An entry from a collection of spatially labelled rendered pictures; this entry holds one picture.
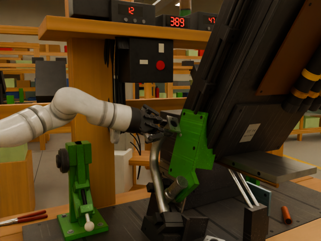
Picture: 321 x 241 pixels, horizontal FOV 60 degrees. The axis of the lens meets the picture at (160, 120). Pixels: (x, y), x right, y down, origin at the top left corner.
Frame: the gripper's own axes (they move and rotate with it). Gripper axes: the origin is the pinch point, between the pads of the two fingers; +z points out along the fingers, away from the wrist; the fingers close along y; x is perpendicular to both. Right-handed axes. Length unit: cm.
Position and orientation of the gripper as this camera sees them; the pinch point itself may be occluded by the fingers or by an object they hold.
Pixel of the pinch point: (166, 127)
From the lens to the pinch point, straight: 86.8
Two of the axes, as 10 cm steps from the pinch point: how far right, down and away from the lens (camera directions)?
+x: -5.1, 5.7, 6.4
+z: 8.5, 2.0, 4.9
